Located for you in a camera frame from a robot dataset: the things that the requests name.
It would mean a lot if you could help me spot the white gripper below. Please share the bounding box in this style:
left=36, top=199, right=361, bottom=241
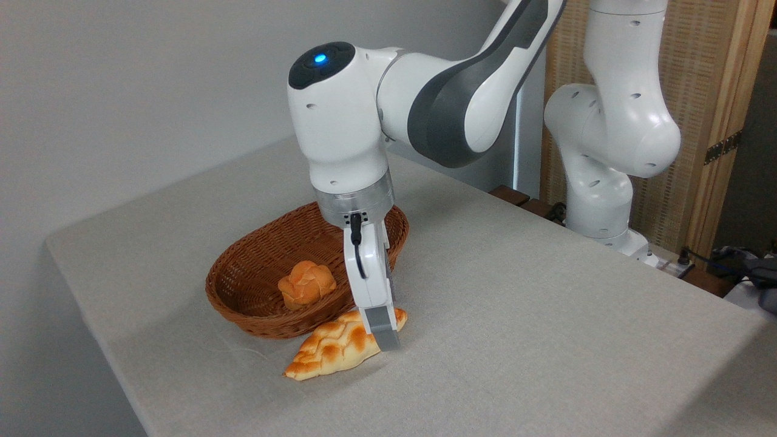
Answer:
left=342, top=221, right=402, bottom=352

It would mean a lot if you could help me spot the long braided bread loaf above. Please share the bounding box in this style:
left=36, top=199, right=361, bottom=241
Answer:
left=283, top=308, right=408, bottom=382

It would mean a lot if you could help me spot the round orange bread roll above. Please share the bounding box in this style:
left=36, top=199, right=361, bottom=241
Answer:
left=278, top=260, right=338, bottom=311

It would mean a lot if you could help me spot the brown wicker oval basket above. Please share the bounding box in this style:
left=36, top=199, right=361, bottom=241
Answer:
left=205, top=202, right=410, bottom=339

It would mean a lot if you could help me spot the grey tablecloth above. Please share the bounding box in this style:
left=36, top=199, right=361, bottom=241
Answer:
left=46, top=134, right=777, bottom=437

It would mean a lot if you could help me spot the dark grey bag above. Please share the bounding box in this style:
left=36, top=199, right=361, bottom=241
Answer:
left=711, top=245, right=777, bottom=315

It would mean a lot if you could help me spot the metal screen hinge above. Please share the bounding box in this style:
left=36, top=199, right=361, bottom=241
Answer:
left=704, top=130, right=742, bottom=166

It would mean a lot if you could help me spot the wooden rattan folding screen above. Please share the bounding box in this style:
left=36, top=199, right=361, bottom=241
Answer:
left=540, top=0, right=777, bottom=263

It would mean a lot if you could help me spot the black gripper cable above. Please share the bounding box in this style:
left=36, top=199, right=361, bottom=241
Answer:
left=349, top=212, right=369, bottom=280

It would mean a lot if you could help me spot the white vertical wall trim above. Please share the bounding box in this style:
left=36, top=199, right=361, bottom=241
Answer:
left=513, top=55, right=550, bottom=198

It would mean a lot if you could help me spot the black power cable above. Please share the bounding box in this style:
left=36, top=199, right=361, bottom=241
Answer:
left=676, top=245, right=753, bottom=286

